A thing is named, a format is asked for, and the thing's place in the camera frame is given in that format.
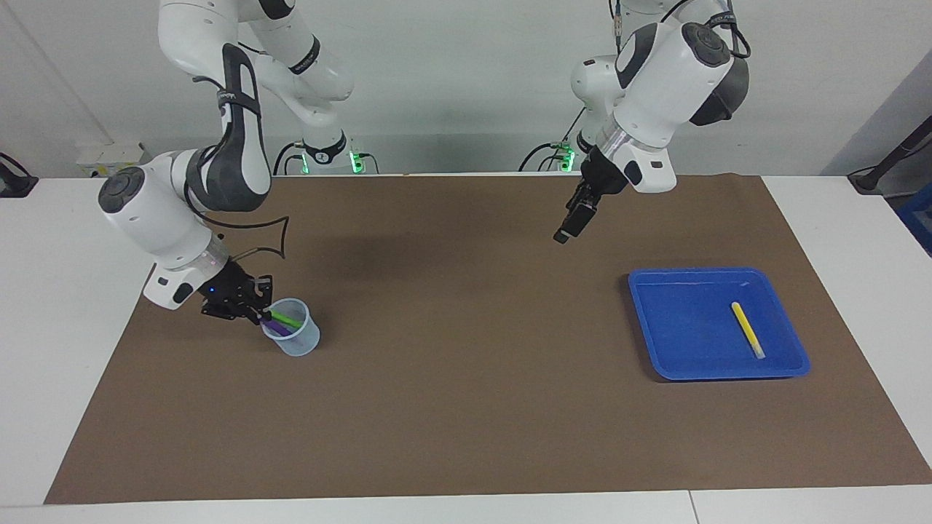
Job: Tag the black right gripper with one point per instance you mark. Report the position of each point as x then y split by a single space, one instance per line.
229 291

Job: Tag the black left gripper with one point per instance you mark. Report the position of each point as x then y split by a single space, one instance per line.
601 175

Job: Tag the purple pen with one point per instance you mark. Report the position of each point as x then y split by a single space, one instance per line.
278 329

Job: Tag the green pen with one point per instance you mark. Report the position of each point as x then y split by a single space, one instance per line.
287 319

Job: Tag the yellow pen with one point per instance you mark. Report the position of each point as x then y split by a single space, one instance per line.
748 329

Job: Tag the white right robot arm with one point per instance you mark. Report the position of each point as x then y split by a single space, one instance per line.
145 215

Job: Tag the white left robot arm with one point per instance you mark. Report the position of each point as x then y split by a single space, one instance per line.
670 87

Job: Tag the blue plastic tray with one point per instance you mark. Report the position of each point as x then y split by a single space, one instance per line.
684 327

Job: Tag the translucent plastic cup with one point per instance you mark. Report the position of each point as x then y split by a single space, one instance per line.
302 343

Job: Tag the brown table mat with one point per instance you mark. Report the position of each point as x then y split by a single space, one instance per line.
466 407

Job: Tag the black stand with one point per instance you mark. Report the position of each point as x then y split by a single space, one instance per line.
874 178

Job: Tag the blue crate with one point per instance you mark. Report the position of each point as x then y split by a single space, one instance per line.
919 218

